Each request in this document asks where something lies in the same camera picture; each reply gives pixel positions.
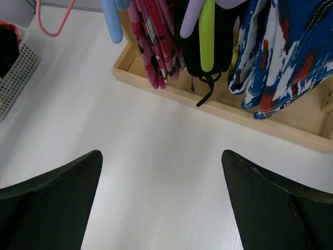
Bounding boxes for light blue hanger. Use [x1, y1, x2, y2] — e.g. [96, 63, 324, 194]
[101, 0, 130, 44]

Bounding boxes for white perforated basket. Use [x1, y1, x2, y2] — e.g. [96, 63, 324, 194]
[1, 21, 41, 120]

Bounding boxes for pink wire hanger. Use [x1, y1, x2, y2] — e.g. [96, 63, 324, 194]
[36, 0, 76, 38]

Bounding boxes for lime green hanger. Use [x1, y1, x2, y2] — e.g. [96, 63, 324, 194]
[199, 0, 215, 72]

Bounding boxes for black trousers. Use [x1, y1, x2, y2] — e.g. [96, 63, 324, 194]
[175, 1, 249, 107]

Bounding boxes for pink camouflage trousers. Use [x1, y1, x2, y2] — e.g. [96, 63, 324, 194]
[128, 0, 185, 89]

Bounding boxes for black clothes in basket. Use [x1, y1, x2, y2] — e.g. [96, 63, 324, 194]
[1, 21, 21, 78]

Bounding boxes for blue white red trousers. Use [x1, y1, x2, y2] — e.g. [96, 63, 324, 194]
[228, 1, 332, 120]

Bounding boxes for wooden clothes rack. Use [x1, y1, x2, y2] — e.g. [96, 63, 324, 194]
[111, 10, 332, 154]

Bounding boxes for lilac hanger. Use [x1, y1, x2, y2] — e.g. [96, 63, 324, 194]
[180, 0, 229, 39]

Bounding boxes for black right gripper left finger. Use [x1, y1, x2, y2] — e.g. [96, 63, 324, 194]
[1, 150, 103, 249]

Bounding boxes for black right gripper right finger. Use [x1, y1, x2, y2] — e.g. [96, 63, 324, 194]
[221, 149, 332, 249]

